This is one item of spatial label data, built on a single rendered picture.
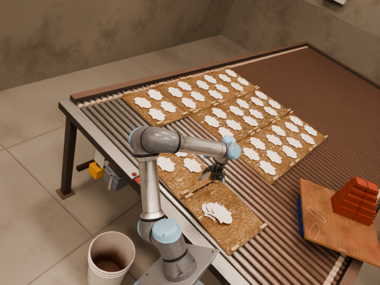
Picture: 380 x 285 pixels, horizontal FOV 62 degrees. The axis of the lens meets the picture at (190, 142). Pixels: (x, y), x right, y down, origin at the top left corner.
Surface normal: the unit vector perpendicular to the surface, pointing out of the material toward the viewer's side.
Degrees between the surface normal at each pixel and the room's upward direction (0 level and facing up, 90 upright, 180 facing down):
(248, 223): 0
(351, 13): 90
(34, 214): 0
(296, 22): 90
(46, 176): 0
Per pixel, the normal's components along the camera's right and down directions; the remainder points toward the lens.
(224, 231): 0.30, -0.73
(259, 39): -0.58, 0.38
